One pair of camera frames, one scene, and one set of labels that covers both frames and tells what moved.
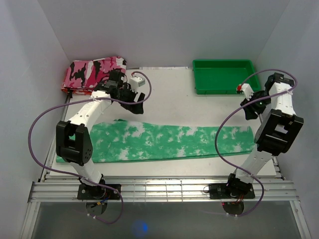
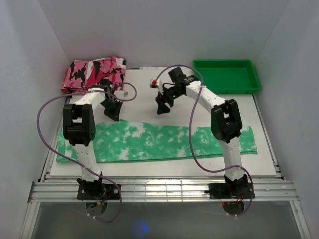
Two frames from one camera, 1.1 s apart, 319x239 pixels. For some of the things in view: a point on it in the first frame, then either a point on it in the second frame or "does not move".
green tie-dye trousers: x=122 y=140 does not move
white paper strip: x=148 y=67 does not move
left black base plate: x=98 y=192 does not move
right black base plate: x=230 y=191 does not move
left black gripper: x=135 y=108 to x=115 y=115
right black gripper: x=249 y=110 to x=161 y=97
